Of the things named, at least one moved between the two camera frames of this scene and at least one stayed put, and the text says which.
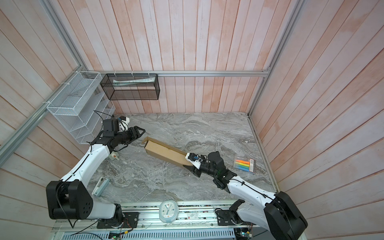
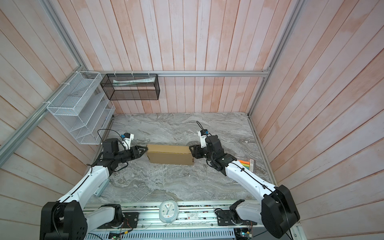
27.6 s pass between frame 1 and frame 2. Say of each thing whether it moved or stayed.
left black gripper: moved
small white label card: stayed
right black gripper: moved
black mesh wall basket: stayed
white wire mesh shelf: stayed
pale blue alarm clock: stayed
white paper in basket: stayed
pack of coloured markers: stayed
